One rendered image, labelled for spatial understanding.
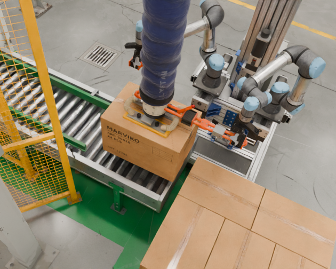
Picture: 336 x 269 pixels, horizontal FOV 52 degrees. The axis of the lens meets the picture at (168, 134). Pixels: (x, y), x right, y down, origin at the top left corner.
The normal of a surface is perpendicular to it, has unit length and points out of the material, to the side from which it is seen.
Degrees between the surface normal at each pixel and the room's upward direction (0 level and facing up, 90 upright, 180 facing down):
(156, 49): 75
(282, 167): 0
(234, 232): 0
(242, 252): 0
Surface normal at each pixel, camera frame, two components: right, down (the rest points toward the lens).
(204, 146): 0.11, -0.59
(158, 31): -0.24, 0.56
